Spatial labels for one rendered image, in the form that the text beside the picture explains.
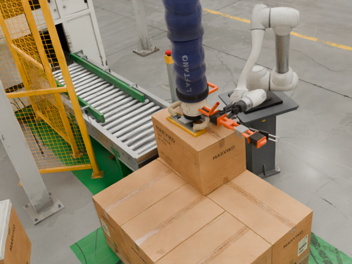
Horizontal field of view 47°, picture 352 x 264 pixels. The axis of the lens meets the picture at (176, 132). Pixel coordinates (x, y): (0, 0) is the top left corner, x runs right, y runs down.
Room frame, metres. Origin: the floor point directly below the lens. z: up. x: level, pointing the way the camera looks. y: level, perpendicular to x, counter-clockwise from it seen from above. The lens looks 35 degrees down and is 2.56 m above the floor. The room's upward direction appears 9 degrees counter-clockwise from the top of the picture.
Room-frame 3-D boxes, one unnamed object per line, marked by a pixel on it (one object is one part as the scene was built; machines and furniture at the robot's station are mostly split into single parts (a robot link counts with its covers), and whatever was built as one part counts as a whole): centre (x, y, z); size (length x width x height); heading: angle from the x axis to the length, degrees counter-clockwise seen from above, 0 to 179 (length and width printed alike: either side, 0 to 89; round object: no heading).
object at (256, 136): (1.91, -0.47, 1.08); 0.08 x 0.07 x 0.05; 32
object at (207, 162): (2.41, -0.15, 0.74); 0.60 x 0.40 x 0.40; 29
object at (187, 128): (2.37, -0.08, 0.97); 0.34 x 0.10 x 0.05; 32
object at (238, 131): (2.03, -0.40, 1.07); 0.07 x 0.07 x 0.04; 32
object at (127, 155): (3.51, 0.97, 0.50); 2.31 x 0.05 x 0.19; 33
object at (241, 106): (2.29, -0.43, 1.08); 0.09 x 0.07 x 0.08; 122
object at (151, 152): (2.71, 0.06, 0.58); 0.70 x 0.03 x 0.06; 123
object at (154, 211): (2.00, -0.06, 0.34); 1.20 x 1.00 x 0.40; 33
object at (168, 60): (3.47, -0.05, 0.50); 0.07 x 0.07 x 1.00; 33
